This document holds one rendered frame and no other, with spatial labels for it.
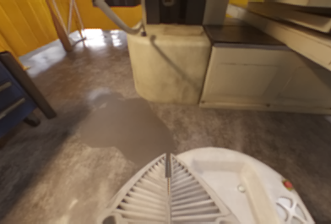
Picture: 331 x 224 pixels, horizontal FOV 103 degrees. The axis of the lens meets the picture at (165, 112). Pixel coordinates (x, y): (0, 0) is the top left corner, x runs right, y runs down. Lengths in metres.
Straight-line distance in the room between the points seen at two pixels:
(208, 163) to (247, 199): 0.19
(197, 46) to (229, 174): 0.89
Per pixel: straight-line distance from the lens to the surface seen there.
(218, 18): 1.78
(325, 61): 1.17
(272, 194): 0.68
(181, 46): 1.15
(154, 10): 1.74
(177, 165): 0.16
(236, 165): 0.71
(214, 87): 1.35
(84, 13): 4.04
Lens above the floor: 0.91
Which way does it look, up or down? 43 degrees down
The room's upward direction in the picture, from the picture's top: 1 degrees clockwise
